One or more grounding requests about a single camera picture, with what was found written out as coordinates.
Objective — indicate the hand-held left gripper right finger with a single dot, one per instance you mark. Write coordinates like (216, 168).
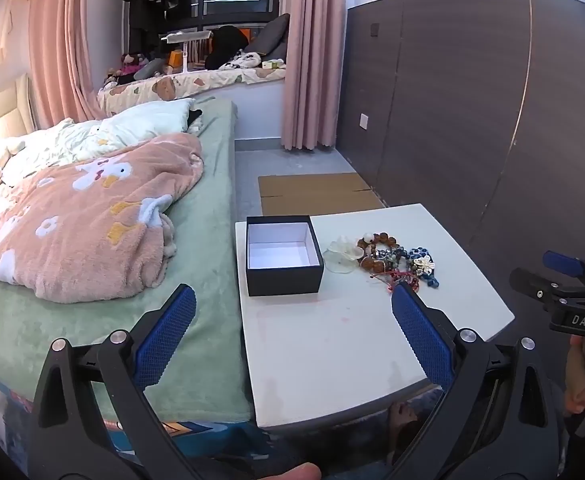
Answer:
(422, 335)

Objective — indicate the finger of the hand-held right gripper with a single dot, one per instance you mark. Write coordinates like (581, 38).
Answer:
(534, 287)
(562, 262)

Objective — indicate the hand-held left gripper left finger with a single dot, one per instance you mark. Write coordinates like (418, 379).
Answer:
(165, 332)

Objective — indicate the black box with white interior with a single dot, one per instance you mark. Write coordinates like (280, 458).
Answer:
(282, 280)

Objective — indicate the person's foot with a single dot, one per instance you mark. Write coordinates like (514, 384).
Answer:
(405, 422)

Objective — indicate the blue printed bed cover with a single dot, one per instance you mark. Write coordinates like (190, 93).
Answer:
(197, 432)

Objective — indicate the pink floral blanket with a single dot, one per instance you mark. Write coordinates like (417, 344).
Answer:
(97, 220)

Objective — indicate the green bedsheet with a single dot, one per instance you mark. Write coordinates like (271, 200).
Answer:
(212, 200)

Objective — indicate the flat brown cardboard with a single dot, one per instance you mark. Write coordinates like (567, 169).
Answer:
(312, 195)

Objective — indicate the printed window seat cushion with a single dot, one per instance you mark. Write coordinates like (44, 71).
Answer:
(197, 85)

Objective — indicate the pile of plush toys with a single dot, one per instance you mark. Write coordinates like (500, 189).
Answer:
(132, 67)

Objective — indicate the black and white plush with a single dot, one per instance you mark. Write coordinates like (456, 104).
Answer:
(240, 61)

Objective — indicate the pink curtain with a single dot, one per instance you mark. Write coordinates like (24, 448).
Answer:
(312, 60)
(57, 35)

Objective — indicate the black clothing pile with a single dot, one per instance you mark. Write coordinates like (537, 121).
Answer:
(227, 42)

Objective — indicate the white desk lamp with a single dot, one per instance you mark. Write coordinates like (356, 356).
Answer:
(187, 36)

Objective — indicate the grey pillow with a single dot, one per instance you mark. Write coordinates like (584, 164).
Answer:
(272, 35)

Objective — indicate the white wall socket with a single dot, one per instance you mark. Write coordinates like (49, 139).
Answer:
(365, 121)

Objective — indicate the dark wall switch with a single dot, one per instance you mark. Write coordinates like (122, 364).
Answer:
(374, 30)

